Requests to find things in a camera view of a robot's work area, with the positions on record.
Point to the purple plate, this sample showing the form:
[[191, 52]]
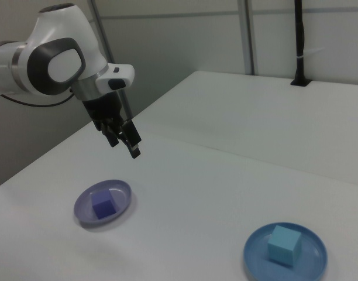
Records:
[[82, 209]]

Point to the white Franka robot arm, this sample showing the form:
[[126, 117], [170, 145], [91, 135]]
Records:
[[62, 58]]

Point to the light blue cube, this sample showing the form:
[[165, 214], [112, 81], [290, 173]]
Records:
[[282, 247]]

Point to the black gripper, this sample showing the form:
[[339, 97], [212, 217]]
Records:
[[104, 111]]

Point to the blue plate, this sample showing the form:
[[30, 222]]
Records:
[[255, 257]]

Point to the purple cube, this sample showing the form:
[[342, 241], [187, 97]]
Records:
[[103, 205]]

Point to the grey metal partition post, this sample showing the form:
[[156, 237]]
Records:
[[248, 35], [101, 29]]

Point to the black camera pole with base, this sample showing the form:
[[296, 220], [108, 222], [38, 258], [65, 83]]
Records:
[[299, 35]]

